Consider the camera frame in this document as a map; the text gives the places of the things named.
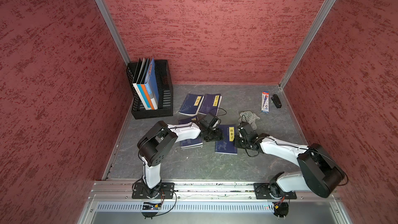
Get purple book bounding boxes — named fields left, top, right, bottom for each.
left=198, top=94, right=222, bottom=116
left=178, top=116, right=203, bottom=149
left=215, top=124, right=238, bottom=155

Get white teal upright book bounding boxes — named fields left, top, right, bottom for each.
left=133, top=58, right=151, bottom=110

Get white blue pen box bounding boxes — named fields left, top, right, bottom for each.
left=261, top=91, right=269, bottom=113

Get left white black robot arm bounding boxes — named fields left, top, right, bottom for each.
left=137, top=121, right=224, bottom=199

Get blue book back left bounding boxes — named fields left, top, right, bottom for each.
left=179, top=93, right=204, bottom=116

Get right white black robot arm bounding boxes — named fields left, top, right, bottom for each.
left=234, top=122, right=348, bottom=200

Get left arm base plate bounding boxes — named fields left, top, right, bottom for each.
left=131, top=182, right=175, bottom=200

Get aluminium rail frame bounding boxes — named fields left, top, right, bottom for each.
left=78, top=180, right=352, bottom=224

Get slotted cable duct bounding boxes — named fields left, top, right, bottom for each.
left=95, top=201, right=274, bottom=213

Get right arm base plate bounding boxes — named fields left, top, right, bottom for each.
left=254, top=183, right=297, bottom=201

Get grey fluffy cleaning cloth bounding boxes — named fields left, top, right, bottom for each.
left=238, top=111, right=260, bottom=130

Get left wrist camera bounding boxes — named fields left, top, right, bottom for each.
left=199, top=113, right=220, bottom=130

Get small black device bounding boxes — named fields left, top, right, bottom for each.
left=271, top=94, right=282, bottom=108

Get black mesh file basket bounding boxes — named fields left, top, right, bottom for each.
left=126, top=60, right=173, bottom=120

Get blue orange upright folder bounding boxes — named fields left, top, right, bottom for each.
left=140, top=58, right=159, bottom=110

